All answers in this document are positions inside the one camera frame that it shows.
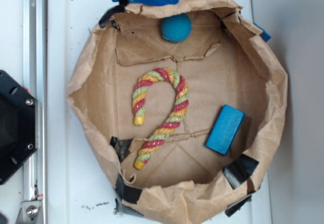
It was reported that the blue textured ball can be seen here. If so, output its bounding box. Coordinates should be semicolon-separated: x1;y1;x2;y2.
161;14;192;42

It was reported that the aluminium frame rail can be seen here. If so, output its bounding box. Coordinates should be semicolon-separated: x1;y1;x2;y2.
16;0;48;223

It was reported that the white cutting board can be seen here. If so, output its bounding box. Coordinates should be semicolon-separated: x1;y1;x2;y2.
47;0;273;224

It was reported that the brown paper bag tray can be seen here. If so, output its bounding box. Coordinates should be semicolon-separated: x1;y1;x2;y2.
67;0;288;223

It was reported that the blue wooden block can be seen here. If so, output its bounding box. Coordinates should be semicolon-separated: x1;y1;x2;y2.
205;105;245;155

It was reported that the multicolour rope candy cane toy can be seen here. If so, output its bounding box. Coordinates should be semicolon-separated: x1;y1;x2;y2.
132;68;189;170

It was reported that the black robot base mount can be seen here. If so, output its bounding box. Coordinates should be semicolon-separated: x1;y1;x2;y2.
0;70;37;185

